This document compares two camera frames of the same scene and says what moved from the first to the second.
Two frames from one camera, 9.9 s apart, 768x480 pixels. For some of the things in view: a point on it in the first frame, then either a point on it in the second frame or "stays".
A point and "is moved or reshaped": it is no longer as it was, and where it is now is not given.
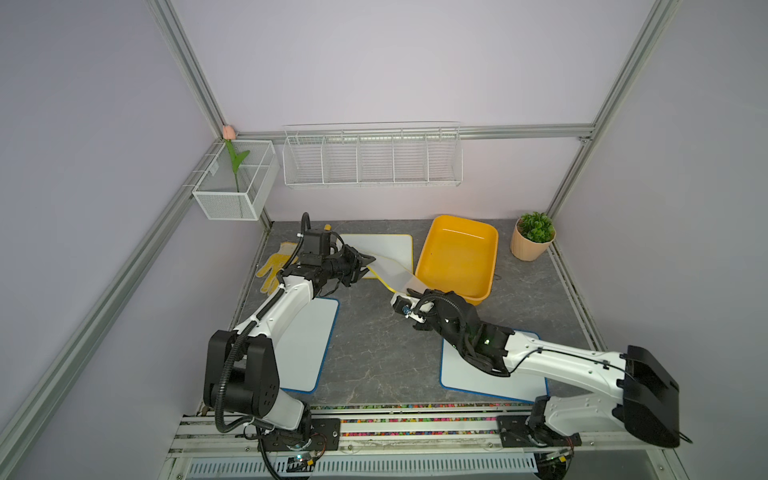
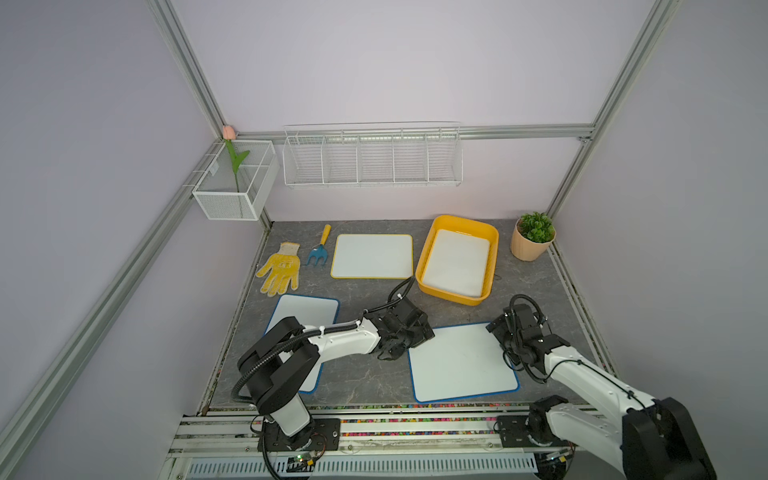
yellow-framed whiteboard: x=396 y=275 → x=458 y=263
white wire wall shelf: x=372 y=155 stays
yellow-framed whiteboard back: x=399 y=248 stays
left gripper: x=355 y=262 → x=419 y=336
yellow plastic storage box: x=459 y=256 stays
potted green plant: x=533 y=233 stays
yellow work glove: x=275 y=264 stays
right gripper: x=439 y=297 → x=495 y=326
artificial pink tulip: x=228 y=135 stays
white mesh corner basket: x=237 y=180 stays
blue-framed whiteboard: x=459 y=372 is moved or reshaped
